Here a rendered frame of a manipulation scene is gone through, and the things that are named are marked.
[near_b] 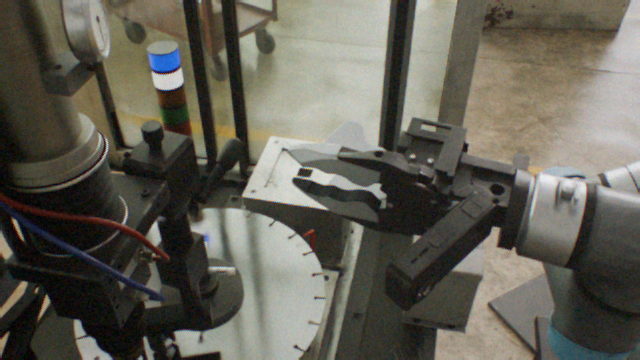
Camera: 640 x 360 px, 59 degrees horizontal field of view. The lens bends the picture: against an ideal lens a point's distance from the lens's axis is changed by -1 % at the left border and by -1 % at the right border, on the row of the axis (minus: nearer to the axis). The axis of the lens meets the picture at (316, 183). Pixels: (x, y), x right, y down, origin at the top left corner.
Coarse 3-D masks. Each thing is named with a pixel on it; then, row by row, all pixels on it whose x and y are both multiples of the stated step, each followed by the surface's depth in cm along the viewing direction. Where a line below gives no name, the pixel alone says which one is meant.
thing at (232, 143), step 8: (232, 144) 56; (240, 144) 56; (224, 152) 55; (232, 152) 55; (240, 152) 56; (216, 160) 55; (224, 160) 55; (232, 160) 55; (216, 168) 54; (224, 168) 55; (232, 168) 56; (208, 176) 54; (216, 176) 54; (208, 184) 53; (216, 184) 54; (200, 192) 53; (208, 192) 53; (200, 200) 53
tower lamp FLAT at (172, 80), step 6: (180, 66) 86; (156, 72) 85; (168, 72) 85; (174, 72) 85; (180, 72) 87; (156, 78) 86; (162, 78) 85; (168, 78) 86; (174, 78) 86; (180, 78) 87; (156, 84) 87; (162, 84) 86; (168, 84) 86; (174, 84) 87; (180, 84) 88; (168, 90) 87
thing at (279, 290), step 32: (192, 224) 86; (224, 224) 86; (256, 224) 86; (224, 256) 81; (256, 256) 81; (288, 256) 81; (256, 288) 76; (288, 288) 76; (320, 288) 76; (224, 320) 72; (256, 320) 72; (288, 320) 72; (320, 320) 72; (96, 352) 69; (192, 352) 69; (224, 352) 69; (256, 352) 69; (288, 352) 69
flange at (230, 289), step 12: (216, 264) 78; (228, 264) 78; (216, 276) 75; (228, 276) 77; (240, 276) 77; (168, 288) 75; (204, 288) 73; (216, 288) 74; (228, 288) 75; (240, 288) 75; (168, 300) 74; (180, 300) 73; (216, 300) 73; (228, 300) 74; (240, 300) 74; (216, 312) 72; (228, 312) 72
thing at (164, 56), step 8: (152, 48) 84; (160, 48) 84; (168, 48) 84; (176, 48) 84; (152, 56) 83; (160, 56) 83; (168, 56) 83; (176, 56) 85; (152, 64) 85; (160, 64) 84; (168, 64) 84; (176, 64) 85; (160, 72) 85
